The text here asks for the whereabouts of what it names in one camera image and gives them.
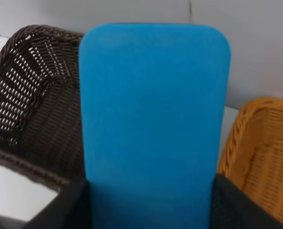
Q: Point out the dark brown wicker basket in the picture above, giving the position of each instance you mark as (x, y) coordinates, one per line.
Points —
(40, 106)

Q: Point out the blue whiteboard eraser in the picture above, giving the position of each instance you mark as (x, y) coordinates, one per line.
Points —
(152, 103)

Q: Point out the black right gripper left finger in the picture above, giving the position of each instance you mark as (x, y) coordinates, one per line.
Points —
(69, 210)

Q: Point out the orange wicker basket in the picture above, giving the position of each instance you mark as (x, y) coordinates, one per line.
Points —
(252, 157)

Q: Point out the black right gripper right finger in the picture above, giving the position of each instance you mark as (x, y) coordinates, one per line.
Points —
(232, 209)

